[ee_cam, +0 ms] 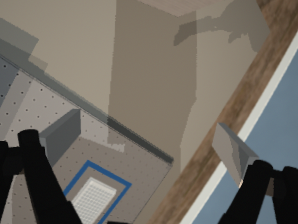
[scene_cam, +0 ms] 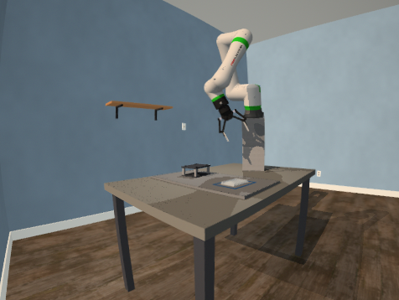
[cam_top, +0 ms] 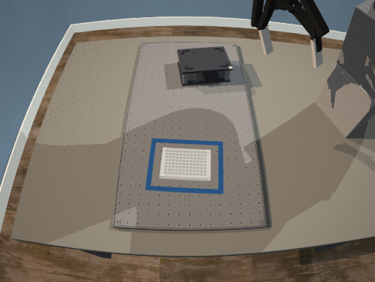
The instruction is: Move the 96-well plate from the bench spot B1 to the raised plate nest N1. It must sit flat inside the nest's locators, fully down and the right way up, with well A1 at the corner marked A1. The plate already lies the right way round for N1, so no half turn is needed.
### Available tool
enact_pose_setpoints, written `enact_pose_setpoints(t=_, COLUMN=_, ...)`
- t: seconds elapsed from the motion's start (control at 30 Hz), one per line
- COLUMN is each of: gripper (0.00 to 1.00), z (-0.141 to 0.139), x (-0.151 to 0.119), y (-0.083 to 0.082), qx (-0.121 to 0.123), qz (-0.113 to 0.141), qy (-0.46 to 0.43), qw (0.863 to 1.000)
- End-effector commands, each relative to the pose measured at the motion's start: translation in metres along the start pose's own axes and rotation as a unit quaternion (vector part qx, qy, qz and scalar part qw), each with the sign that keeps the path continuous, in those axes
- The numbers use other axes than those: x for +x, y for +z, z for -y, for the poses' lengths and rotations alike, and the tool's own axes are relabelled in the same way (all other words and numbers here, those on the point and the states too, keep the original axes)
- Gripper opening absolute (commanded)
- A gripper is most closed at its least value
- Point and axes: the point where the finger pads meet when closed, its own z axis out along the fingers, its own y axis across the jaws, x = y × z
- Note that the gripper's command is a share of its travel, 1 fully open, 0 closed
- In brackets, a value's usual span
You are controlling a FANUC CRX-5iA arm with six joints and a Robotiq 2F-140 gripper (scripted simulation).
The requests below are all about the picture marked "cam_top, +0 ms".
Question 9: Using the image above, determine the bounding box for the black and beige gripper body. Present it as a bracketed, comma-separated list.
[271, 0, 295, 10]

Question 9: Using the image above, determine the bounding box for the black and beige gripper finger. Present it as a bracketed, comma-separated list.
[277, 0, 329, 68]
[251, 0, 274, 55]

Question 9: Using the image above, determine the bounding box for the white well plate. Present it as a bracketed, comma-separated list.
[159, 147, 210, 181]

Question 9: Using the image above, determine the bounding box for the blue tape outline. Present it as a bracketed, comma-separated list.
[145, 139, 224, 194]

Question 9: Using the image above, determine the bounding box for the black rectangular frame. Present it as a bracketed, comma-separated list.
[177, 46, 232, 86]

